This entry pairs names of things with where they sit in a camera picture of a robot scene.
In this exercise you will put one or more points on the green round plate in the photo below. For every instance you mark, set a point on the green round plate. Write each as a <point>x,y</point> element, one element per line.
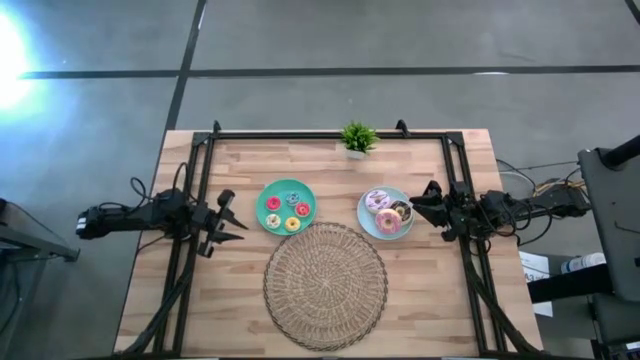
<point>285,211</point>

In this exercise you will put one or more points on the dark side table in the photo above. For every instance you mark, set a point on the dark side table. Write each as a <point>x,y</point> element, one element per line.
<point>30,240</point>

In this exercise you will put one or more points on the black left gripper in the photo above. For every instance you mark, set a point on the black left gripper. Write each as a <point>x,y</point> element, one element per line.
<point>205,218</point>

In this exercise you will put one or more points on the black bench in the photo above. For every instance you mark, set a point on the black bench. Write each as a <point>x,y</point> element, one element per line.
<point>570,286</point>

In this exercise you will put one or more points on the white paper sheet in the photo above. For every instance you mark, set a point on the white paper sheet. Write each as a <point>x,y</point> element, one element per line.
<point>532,265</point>

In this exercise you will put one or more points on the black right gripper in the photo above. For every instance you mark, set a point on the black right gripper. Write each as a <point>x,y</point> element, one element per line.
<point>457,210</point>

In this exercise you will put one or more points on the large pink sprinkled toy donut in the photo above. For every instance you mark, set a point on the large pink sprinkled toy donut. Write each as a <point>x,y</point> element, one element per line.
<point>395,227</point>

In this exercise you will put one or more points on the small potted green plant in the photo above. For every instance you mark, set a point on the small potted green plant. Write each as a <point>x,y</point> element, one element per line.
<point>359,136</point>

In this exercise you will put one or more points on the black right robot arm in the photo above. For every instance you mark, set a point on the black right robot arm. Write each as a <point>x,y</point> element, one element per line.
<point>550,205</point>

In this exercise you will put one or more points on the round woven wicker placemat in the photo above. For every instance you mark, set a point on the round woven wicker placemat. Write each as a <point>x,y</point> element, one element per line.
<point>325,300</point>

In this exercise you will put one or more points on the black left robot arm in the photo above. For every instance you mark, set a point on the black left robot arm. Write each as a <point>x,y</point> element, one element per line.
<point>130,220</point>

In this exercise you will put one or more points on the black metal table frame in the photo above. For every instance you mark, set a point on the black metal table frame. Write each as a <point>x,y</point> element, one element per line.
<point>325,135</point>

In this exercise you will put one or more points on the large chocolate toy donut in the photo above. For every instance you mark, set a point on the large chocolate toy donut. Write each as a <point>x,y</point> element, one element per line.
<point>406,207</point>

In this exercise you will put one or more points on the light blue round plate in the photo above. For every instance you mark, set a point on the light blue round plate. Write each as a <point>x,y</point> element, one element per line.
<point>367,225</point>

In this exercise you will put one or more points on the small red iced toy donut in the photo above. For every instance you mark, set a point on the small red iced toy donut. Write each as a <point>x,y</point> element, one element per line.
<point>306,212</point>

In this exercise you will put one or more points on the white plastic bottle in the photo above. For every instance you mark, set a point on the white plastic bottle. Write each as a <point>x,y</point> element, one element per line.
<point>585,262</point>

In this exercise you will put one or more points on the small yellow iced toy donut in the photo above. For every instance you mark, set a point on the small yellow iced toy donut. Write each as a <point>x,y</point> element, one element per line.
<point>296,227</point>

